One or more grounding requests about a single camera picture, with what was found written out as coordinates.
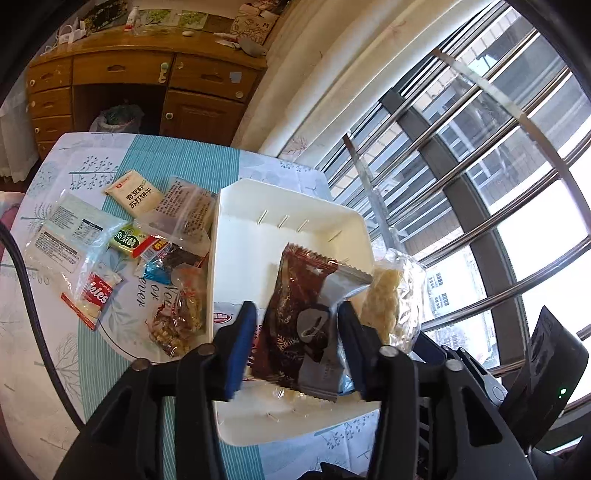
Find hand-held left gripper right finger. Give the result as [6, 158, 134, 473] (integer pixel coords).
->
[336, 300, 532, 480]

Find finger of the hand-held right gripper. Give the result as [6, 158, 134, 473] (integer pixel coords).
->
[409, 330, 462, 366]

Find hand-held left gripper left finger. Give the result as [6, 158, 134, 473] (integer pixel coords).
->
[55, 301, 258, 480]

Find brown and grey snack packet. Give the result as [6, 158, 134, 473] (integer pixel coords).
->
[249, 242, 375, 404]

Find clear bag of mixed snacks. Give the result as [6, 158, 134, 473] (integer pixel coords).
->
[145, 265, 208, 358]

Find white plastic bin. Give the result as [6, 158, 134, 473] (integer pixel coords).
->
[206, 180, 376, 448]

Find white and red cookie packet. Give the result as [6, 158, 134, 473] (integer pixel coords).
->
[61, 261, 123, 330]

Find small green snack packet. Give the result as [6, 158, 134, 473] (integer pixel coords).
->
[108, 225, 146, 258]

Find beige cracker packet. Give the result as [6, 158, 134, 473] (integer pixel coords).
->
[104, 169, 163, 215]

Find large white clear-wrapped packet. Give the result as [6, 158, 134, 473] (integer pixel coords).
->
[23, 193, 116, 278]

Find small blue candy packet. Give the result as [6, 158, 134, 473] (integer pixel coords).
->
[139, 258, 174, 283]

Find red orange snack packet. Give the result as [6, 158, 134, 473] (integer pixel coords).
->
[134, 234, 169, 264]

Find clear zip bag printed label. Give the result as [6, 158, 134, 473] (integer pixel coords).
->
[134, 176, 218, 259]

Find metal window bars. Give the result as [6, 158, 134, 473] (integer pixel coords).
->
[318, 0, 591, 416]

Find cream floral curtain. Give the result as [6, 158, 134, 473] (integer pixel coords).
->
[235, 0, 504, 162]

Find grey soft object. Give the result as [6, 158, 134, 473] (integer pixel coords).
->
[238, 34, 269, 56]

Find wooden desk with drawers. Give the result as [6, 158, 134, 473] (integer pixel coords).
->
[25, 25, 269, 160]

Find white lace cover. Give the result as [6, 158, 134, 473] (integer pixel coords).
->
[0, 83, 35, 181]

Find dark floral pencil case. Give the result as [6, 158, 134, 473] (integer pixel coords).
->
[81, 4, 123, 26]

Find black cable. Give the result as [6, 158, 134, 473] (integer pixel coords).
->
[0, 224, 86, 421]

